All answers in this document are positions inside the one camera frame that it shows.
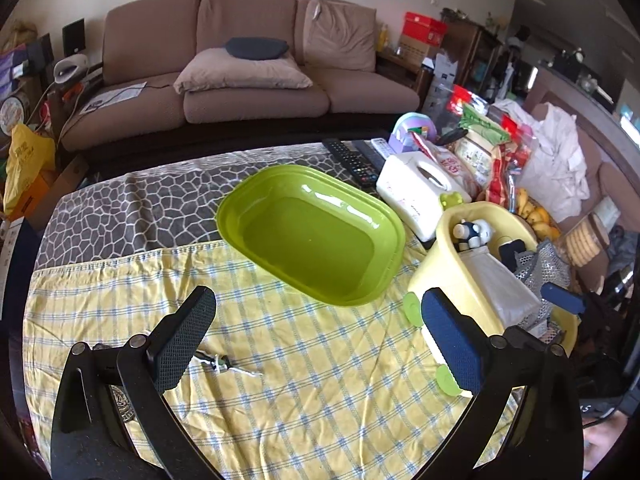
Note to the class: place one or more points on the white and red snack bag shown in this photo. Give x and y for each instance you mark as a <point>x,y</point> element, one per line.
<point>450,165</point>

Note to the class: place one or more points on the yellow frog storage container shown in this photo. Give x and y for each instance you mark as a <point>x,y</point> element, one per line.
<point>460,275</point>

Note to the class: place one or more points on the beige back pillow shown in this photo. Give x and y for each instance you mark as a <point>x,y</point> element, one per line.
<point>340,35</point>

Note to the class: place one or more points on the dark wooden cabinet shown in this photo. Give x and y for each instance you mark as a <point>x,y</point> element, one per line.
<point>475,55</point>

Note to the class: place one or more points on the round patterned metal object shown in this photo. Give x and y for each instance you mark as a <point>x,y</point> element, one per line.
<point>121,402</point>

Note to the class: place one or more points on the white remote control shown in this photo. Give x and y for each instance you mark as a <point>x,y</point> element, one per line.
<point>381,147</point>

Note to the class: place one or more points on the black speaker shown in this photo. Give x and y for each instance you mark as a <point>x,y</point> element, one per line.
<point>74,36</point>

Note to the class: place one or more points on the white cloth pile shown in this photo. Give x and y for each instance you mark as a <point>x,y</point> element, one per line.
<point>550,160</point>

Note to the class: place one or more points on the purple plastic container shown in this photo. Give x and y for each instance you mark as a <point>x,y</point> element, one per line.
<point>412,130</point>

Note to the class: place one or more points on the brown cardboard box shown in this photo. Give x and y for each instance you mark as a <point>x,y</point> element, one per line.
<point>55,190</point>

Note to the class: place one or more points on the yellow plastic bag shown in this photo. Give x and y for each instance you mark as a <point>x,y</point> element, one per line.
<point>27,165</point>

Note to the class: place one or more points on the brown armchair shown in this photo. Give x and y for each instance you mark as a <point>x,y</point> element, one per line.
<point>610,180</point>

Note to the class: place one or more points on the pile of snack packets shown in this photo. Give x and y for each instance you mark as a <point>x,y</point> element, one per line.
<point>515,160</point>

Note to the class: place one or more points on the white tissue box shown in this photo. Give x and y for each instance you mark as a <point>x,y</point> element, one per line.
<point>410,190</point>

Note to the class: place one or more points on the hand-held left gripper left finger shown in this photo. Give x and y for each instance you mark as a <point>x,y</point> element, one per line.
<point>182,345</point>

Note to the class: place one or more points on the short black remote control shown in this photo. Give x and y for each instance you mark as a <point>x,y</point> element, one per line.
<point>370,152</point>

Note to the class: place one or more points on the brown fabric sofa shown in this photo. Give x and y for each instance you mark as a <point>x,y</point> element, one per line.
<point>250,105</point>

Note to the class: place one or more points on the silver mesh pouch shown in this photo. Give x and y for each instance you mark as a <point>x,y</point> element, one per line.
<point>545,265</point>

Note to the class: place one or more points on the clear cookie jar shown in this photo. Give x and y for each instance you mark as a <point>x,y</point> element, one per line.
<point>585,242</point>

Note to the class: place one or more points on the beige seat pillow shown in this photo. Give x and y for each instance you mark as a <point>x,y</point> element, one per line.
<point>240,72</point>

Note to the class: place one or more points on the green plastic basin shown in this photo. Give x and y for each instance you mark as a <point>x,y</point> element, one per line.
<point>310,240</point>

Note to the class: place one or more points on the white table appliance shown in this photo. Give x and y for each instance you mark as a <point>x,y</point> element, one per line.
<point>70,69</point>

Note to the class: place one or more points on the white tissue packet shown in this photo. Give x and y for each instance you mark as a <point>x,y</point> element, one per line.
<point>500,285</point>

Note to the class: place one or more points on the dark blue cushion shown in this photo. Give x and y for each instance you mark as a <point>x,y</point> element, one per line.
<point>257,48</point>

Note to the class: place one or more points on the red box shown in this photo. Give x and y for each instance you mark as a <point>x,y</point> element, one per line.
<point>424,25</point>

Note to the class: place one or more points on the orange fruit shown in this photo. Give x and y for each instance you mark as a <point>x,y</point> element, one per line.
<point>542,222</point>

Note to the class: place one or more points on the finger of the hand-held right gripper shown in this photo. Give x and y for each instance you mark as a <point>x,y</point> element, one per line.
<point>562,297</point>

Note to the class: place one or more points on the stack of purple boxes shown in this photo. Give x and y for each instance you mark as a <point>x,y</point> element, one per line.
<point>12,62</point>

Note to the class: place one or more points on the person's right hand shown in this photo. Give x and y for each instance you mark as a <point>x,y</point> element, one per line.
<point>600,452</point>

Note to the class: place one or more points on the paper sheet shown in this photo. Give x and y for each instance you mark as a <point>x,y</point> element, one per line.
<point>112,96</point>

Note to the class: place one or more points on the grey cobble pattern cloth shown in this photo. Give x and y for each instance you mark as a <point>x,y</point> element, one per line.
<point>150,200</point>

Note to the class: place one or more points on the green snack bag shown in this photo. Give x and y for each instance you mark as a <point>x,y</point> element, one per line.
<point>482,122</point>

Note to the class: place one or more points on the round table clock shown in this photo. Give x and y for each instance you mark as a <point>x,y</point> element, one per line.
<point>12,115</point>

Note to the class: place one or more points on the bunch of bananas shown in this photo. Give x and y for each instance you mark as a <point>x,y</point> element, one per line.
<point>527,202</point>

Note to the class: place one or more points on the printed cardboard box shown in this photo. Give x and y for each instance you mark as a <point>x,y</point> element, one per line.
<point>417,49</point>

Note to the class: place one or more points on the long black remote control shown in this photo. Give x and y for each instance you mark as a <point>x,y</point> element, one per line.
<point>350,162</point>

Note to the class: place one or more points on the yellow bottle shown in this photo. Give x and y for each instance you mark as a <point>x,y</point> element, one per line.
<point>383,37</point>

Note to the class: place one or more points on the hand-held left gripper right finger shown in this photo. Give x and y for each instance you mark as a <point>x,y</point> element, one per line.
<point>450,345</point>

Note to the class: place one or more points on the black and white cow figure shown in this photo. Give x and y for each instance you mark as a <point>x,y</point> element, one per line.
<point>472,232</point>

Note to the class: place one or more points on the yellow checked tablecloth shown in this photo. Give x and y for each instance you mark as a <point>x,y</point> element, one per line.
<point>300,370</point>

